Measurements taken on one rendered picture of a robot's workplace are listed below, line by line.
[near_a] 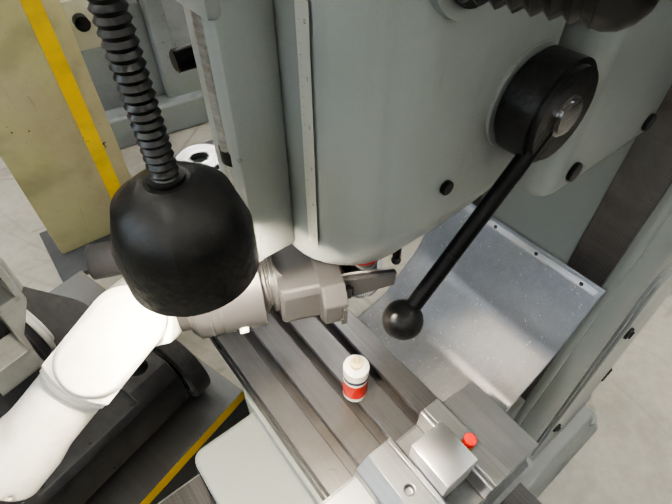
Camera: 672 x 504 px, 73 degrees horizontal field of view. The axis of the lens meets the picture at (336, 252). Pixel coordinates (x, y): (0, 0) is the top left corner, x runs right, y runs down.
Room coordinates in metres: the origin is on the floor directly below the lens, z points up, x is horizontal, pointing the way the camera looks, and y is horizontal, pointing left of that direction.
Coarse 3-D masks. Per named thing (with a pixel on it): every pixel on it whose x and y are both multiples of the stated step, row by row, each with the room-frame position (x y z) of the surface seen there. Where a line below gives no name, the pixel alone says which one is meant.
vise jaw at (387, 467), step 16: (384, 448) 0.22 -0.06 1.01; (400, 448) 0.22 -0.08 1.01; (368, 464) 0.20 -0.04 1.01; (384, 464) 0.20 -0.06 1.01; (400, 464) 0.20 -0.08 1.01; (368, 480) 0.19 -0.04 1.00; (384, 480) 0.18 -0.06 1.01; (400, 480) 0.18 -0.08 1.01; (416, 480) 0.18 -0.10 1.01; (384, 496) 0.17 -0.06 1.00; (400, 496) 0.16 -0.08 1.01; (416, 496) 0.16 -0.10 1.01; (432, 496) 0.16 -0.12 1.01
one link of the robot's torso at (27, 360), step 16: (0, 256) 0.55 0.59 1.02; (0, 272) 0.52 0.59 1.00; (0, 288) 0.55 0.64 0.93; (16, 288) 0.53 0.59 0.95; (0, 304) 0.51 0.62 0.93; (16, 304) 0.52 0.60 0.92; (0, 320) 0.53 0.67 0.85; (16, 320) 0.51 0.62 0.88; (0, 336) 0.54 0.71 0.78; (16, 336) 0.52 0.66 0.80; (32, 336) 0.57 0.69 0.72; (0, 352) 0.51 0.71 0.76; (16, 352) 0.52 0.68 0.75; (32, 352) 0.54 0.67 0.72; (48, 352) 0.57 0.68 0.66; (0, 368) 0.48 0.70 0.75; (16, 368) 0.50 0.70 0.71; (32, 368) 0.53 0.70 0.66; (0, 384) 0.47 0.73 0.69; (16, 384) 0.50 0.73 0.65
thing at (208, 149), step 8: (200, 144) 0.77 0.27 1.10; (208, 144) 0.77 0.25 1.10; (184, 152) 0.75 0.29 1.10; (192, 152) 0.75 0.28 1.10; (200, 152) 0.75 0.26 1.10; (208, 152) 0.75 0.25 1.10; (184, 160) 0.72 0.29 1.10; (192, 160) 0.73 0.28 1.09; (200, 160) 0.74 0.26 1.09; (208, 160) 0.72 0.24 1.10; (216, 160) 0.72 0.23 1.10
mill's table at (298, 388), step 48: (240, 336) 0.46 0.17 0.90; (288, 336) 0.46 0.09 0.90; (336, 336) 0.47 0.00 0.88; (288, 384) 0.38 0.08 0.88; (336, 384) 0.38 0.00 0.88; (384, 384) 0.38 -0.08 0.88; (288, 432) 0.28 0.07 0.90; (336, 432) 0.28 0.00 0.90; (384, 432) 0.28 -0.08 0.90; (336, 480) 0.21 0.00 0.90
